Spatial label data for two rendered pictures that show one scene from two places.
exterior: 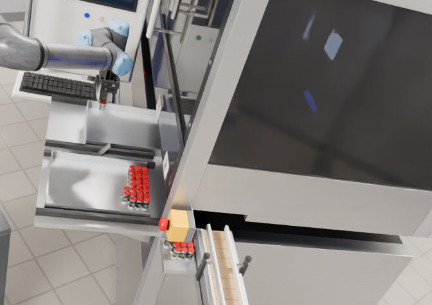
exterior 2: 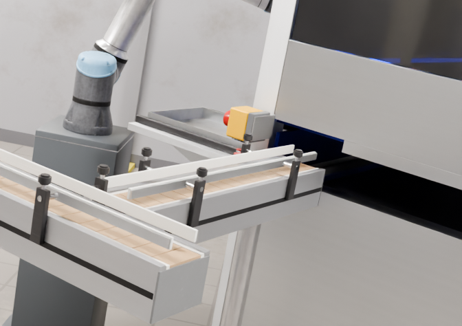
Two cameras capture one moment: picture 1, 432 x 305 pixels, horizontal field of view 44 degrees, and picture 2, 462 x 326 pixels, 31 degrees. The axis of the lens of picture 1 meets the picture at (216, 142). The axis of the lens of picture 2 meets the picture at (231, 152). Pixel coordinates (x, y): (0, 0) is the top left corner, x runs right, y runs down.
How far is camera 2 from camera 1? 175 cm
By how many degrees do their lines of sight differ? 53
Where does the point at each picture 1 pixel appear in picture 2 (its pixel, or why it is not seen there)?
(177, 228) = (234, 112)
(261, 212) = (362, 136)
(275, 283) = (402, 313)
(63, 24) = not seen: hidden behind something
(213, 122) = not seen: outside the picture
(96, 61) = not seen: outside the picture
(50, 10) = not seen: hidden behind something
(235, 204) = (326, 115)
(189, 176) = (269, 59)
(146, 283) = (227, 257)
